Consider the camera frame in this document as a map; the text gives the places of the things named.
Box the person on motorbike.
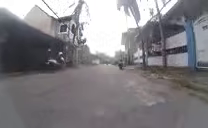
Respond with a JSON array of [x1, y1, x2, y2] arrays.
[[117, 59, 125, 71]]

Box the grey asphalt road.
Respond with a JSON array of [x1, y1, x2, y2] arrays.
[[0, 63, 208, 128]]

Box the palm tree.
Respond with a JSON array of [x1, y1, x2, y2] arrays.
[[116, 0, 148, 70]]

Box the parked scooter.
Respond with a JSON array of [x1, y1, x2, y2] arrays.
[[45, 58, 67, 68]]

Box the tree trunk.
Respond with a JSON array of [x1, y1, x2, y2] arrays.
[[154, 0, 168, 69]]

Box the pale two-storey house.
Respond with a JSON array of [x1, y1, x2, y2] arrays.
[[23, 4, 87, 66]]

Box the dirt and grass verge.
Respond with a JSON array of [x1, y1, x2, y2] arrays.
[[133, 65, 208, 106]]

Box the dark building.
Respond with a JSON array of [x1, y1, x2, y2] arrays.
[[0, 5, 70, 74]]

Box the overhead wires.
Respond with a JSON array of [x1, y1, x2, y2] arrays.
[[41, 0, 93, 23]]

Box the white wall with blue pillar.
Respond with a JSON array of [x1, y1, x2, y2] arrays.
[[133, 0, 208, 71]]

